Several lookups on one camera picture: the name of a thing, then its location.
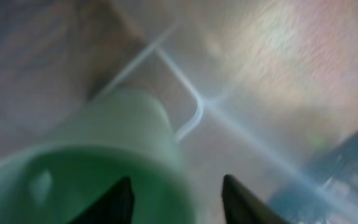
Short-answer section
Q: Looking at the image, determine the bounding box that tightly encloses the mint green cup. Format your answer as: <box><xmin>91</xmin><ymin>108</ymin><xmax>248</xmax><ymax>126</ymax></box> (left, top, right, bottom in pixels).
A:
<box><xmin>0</xmin><ymin>88</ymin><xmax>198</xmax><ymax>224</ymax></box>

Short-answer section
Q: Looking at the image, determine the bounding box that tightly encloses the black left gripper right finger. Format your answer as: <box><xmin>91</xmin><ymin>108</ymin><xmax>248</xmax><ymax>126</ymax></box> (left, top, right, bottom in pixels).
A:
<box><xmin>221</xmin><ymin>174</ymin><xmax>288</xmax><ymax>224</ymax></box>

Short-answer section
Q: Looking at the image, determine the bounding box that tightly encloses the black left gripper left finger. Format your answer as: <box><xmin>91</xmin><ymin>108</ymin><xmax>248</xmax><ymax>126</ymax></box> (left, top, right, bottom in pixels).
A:
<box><xmin>69</xmin><ymin>177</ymin><xmax>135</xmax><ymax>224</ymax></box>

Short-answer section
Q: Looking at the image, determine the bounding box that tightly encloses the clear plastic storage container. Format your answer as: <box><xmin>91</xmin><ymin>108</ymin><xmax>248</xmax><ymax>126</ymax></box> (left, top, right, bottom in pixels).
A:
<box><xmin>0</xmin><ymin>1</ymin><xmax>358</xmax><ymax>223</ymax></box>

